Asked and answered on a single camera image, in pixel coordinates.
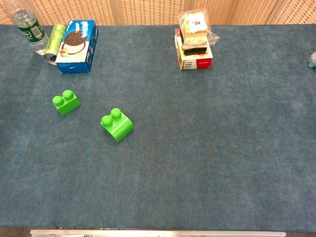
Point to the small green toy brick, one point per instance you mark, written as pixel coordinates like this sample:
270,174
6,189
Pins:
67,105

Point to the aluminium rail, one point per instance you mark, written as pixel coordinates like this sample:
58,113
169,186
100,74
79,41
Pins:
158,233

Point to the large green toy brick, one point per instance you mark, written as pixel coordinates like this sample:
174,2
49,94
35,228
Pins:
118,129

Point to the clear plastic water bottle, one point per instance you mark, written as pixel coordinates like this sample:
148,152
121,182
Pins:
29,29

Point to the teal plastic object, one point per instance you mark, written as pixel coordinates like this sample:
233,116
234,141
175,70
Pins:
312,60

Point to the blue cookie box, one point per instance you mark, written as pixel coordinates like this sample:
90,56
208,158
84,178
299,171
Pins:
74,49

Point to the wicker folding screen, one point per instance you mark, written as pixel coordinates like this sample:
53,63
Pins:
153,12

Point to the bagged sponge pack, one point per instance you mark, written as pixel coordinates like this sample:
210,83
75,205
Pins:
195,24

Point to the blue felt table cover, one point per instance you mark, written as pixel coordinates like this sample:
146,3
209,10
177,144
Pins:
197,148

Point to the red white yellow carton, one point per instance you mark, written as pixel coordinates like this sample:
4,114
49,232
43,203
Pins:
197,63

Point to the green drink can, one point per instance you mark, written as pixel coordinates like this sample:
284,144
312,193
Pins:
54,42

